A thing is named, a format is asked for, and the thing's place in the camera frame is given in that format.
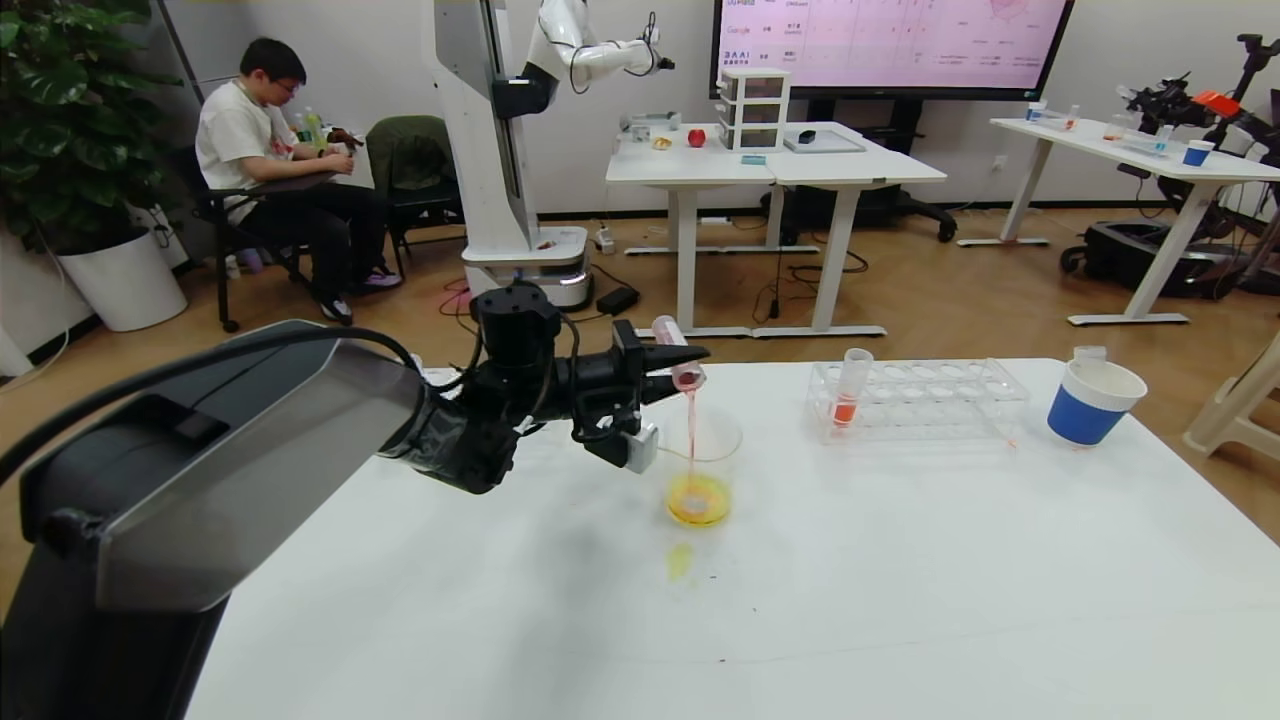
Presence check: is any long white desk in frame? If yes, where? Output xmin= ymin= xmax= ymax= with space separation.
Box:
xmin=957 ymin=118 xmax=1280 ymax=327

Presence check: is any red pigment test tube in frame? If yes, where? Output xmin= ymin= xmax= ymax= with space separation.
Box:
xmin=833 ymin=348 xmax=876 ymax=429
xmin=652 ymin=315 xmax=708 ymax=392

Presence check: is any white plant pot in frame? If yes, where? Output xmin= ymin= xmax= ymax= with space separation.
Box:
xmin=58 ymin=228 xmax=189 ymax=332

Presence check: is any seated person white shirt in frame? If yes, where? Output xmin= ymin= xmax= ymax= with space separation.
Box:
xmin=195 ymin=38 xmax=403 ymax=323

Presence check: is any large wall display screen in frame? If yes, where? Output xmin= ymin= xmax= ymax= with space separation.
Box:
xmin=712 ymin=0 xmax=1079 ymax=101

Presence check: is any white desk with apple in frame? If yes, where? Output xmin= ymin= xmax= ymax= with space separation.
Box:
xmin=606 ymin=125 xmax=783 ymax=341

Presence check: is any black display stand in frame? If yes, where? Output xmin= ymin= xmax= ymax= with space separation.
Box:
xmin=765 ymin=98 xmax=958 ymax=244

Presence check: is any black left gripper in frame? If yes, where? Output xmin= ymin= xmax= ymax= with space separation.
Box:
xmin=556 ymin=319 xmax=711 ymax=419

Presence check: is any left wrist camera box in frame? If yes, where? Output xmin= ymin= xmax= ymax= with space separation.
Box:
xmin=622 ymin=420 xmax=662 ymax=474

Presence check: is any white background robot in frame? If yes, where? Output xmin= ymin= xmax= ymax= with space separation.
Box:
xmin=425 ymin=0 xmax=677 ymax=313

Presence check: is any grey flat tray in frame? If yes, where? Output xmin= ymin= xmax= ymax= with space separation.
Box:
xmin=783 ymin=130 xmax=867 ymax=154

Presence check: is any clear acrylic test tube rack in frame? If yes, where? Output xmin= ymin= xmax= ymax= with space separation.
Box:
xmin=808 ymin=358 xmax=1031 ymax=445

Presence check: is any black office chair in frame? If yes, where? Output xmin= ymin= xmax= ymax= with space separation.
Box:
xmin=180 ymin=145 xmax=311 ymax=334

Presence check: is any clear glass beaker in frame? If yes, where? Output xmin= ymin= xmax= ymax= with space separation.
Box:
xmin=660 ymin=405 xmax=745 ymax=529

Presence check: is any blue white paper cup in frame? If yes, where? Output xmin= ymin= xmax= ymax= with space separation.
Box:
xmin=1047 ymin=358 xmax=1149 ymax=448

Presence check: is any chair with green jacket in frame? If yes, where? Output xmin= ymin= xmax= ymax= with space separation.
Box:
xmin=366 ymin=114 xmax=466 ymax=281

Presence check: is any white clear drawer unit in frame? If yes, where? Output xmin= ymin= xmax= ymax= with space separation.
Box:
xmin=720 ymin=68 xmax=793 ymax=153

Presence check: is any dark laptop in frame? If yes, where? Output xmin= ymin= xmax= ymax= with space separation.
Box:
xmin=245 ymin=170 xmax=346 ymax=197

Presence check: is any large green potted plant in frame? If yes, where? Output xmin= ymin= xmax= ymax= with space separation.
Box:
xmin=0 ymin=0 xmax=183 ymax=256

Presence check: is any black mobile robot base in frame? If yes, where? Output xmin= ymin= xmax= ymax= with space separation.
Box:
xmin=1060 ymin=222 xmax=1251 ymax=301

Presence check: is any beige plastic stool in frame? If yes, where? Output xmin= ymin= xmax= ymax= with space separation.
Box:
xmin=1183 ymin=330 xmax=1280 ymax=461

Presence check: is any white desk with tray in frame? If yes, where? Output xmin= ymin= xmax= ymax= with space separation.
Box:
xmin=752 ymin=122 xmax=949 ymax=339

